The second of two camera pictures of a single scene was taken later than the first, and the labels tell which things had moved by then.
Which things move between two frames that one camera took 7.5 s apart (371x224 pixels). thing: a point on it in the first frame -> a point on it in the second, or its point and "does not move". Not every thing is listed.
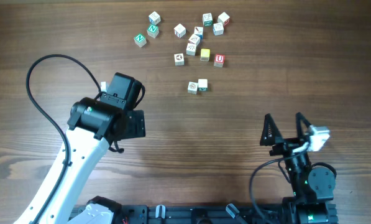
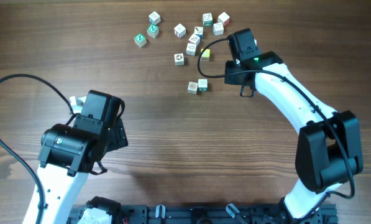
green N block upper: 153,31 does not move
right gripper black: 287,143 -> 229,79
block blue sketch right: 218,29 does not move
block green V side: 202,84 does not move
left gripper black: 136,125 -> 116,136
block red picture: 192,88 does not move
